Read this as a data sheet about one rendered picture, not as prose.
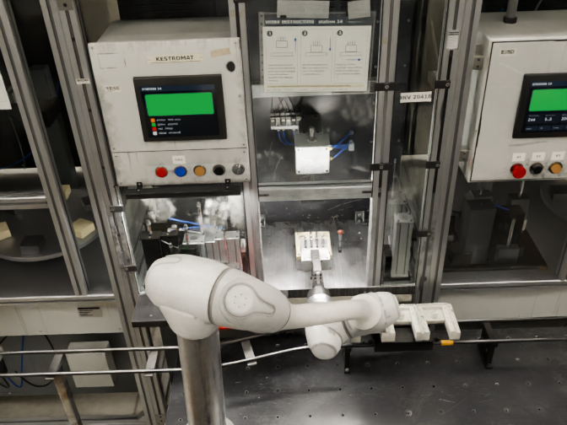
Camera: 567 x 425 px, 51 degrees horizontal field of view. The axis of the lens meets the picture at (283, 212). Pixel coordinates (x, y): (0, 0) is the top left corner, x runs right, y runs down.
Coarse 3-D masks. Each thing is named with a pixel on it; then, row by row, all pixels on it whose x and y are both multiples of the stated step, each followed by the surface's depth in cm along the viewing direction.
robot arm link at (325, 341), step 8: (312, 328) 176; (320, 328) 175; (328, 328) 175; (336, 328) 175; (344, 328) 175; (312, 336) 175; (320, 336) 173; (328, 336) 173; (336, 336) 174; (344, 336) 176; (312, 344) 174; (320, 344) 172; (328, 344) 172; (336, 344) 173; (312, 352) 177; (320, 352) 174; (328, 352) 174; (336, 352) 174
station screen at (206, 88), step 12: (204, 84) 169; (144, 96) 171; (144, 108) 173; (216, 108) 173; (156, 120) 175; (168, 120) 175; (180, 120) 175; (192, 120) 175; (204, 120) 175; (216, 120) 175; (156, 132) 177; (168, 132) 177; (180, 132) 178; (192, 132) 178; (204, 132) 178; (216, 132) 178
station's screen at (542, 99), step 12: (540, 84) 170; (552, 84) 170; (564, 84) 170; (528, 96) 172; (540, 96) 172; (552, 96) 172; (564, 96) 172; (528, 108) 174; (540, 108) 174; (552, 108) 174; (564, 108) 174; (528, 120) 176; (540, 120) 176; (552, 120) 176; (564, 120) 176
